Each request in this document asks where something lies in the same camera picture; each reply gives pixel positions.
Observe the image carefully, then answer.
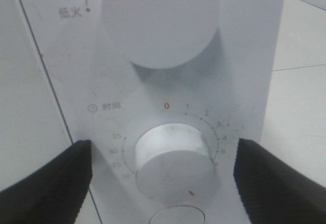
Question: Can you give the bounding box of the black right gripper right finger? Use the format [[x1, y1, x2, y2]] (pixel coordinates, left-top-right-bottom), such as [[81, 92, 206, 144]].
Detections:
[[233, 138, 325, 223]]

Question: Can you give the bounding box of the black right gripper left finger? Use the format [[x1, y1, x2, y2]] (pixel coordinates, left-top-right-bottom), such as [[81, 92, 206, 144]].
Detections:
[[1, 140, 92, 223]]

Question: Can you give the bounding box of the white microwave door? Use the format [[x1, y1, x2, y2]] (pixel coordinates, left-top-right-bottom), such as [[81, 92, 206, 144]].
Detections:
[[1, 0, 99, 223]]

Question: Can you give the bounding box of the white timer knob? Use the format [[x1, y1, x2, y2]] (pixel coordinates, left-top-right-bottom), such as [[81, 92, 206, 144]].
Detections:
[[134, 123, 215, 204]]

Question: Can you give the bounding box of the white microwave oven body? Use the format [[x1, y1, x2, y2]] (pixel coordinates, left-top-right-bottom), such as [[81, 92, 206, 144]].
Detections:
[[19, 0, 284, 223]]

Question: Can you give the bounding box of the upper white power knob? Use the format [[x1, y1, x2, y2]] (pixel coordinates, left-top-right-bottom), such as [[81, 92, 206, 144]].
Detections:
[[101, 0, 219, 69]]

